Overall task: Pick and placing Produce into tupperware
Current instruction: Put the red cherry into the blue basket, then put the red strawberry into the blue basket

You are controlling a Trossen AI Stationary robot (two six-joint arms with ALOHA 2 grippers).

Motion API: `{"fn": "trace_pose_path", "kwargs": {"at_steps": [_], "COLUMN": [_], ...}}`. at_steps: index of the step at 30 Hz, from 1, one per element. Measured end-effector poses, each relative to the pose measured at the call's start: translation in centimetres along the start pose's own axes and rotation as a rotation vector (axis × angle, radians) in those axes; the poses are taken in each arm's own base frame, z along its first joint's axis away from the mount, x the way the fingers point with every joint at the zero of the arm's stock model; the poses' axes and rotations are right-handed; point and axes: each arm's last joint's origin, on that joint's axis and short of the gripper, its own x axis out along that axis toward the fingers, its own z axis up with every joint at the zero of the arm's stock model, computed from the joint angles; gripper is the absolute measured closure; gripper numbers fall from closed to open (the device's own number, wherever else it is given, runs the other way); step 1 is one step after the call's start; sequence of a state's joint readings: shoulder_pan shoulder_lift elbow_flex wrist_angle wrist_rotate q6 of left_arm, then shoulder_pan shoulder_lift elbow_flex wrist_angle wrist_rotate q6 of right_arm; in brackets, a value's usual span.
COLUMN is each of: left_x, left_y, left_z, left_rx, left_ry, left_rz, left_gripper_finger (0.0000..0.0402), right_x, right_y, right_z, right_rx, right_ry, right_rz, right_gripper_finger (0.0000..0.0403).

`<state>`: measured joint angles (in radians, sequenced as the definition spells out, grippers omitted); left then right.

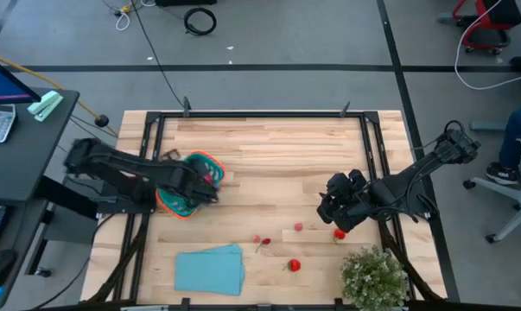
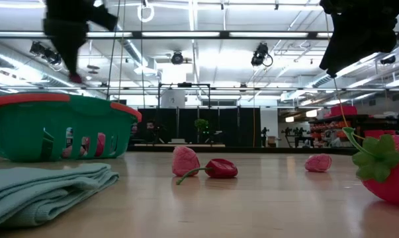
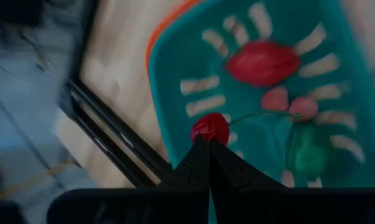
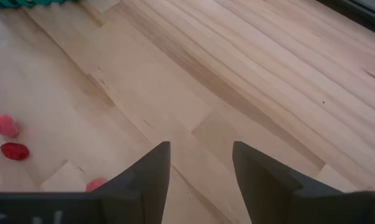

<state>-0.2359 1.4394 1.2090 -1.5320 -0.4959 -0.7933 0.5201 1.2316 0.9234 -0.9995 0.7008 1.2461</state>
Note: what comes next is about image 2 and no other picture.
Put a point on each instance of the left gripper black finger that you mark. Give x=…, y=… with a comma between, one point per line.
x=76, y=53
x=64, y=53

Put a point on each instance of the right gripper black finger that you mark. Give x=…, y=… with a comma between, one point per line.
x=341, y=56

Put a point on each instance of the green basket with orange rim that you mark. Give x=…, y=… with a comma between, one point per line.
x=27, y=132

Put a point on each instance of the pink toy raspberry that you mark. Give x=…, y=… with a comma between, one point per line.
x=318, y=163
x=74, y=150
x=185, y=161

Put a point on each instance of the large red toy strawberry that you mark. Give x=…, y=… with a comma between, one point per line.
x=397, y=185

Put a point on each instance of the black ceiling spotlight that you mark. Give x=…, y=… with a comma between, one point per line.
x=259, y=54
x=387, y=59
x=47, y=53
x=177, y=58

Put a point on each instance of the red storage bin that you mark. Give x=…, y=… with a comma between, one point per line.
x=344, y=111

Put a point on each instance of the storage shelf with red bins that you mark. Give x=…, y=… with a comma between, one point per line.
x=338, y=125

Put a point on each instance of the person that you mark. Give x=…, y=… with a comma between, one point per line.
x=150, y=125

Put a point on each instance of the white box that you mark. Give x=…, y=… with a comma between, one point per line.
x=172, y=99

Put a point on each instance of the black partition screen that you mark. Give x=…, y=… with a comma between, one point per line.
x=229, y=127

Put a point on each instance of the folded teal cloth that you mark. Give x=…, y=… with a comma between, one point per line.
x=37, y=191

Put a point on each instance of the small green potted plant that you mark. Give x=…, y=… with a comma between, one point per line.
x=202, y=125

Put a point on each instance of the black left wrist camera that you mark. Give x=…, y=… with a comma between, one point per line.
x=103, y=18

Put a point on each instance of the thin black overhead rail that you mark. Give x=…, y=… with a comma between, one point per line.
x=285, y=88

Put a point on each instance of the black stand frame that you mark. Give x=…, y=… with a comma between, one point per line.
x=184, y=85

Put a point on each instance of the black metal rig frame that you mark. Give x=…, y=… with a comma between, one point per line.
x=224, y=34

